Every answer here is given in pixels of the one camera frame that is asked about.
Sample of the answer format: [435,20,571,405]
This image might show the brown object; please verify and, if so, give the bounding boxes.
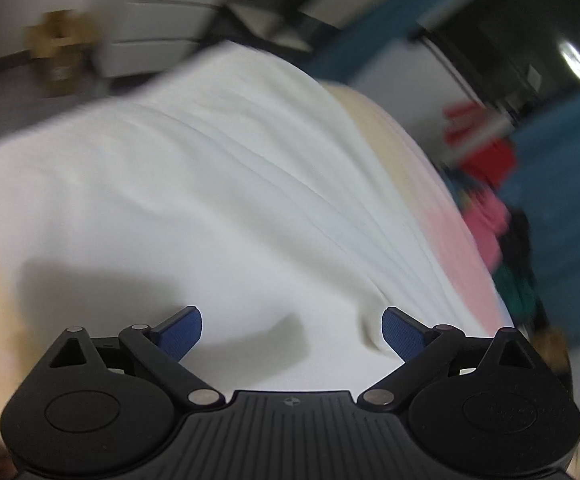
[24,10,103,98]

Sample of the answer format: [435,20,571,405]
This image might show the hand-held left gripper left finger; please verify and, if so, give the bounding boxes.
[34,305,227,413]

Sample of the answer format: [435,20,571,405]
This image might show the narrow blue curtain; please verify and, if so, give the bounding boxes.
[305,0,471,86]

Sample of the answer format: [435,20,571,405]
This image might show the pink garment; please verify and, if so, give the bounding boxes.
[462,187,511,266]

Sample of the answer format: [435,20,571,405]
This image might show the red garment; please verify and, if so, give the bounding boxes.
[442,102,518,188]

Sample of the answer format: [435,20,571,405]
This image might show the pastel bed sheet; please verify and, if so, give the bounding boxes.
[0,82,516,480]

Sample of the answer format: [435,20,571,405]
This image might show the brown paper bag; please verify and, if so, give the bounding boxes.
[535,327,573,376]

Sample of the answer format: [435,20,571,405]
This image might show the wide blue curtain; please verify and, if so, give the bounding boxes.
[495,80,580,351]

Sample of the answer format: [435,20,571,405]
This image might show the black garment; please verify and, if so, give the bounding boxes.
[500,210,536,291]

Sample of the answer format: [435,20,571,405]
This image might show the white dresser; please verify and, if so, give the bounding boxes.
[94,0,331,78]

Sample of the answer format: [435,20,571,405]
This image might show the green garment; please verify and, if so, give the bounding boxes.
[492,265,538,326]

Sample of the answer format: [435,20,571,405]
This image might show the white pants with black stripe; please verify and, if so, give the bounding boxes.
[0,40,501,396]

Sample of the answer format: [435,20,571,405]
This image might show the dark window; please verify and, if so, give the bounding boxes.
[410,0,580,116]

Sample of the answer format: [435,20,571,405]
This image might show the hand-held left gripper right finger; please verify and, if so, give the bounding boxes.
[356,306,551,413]

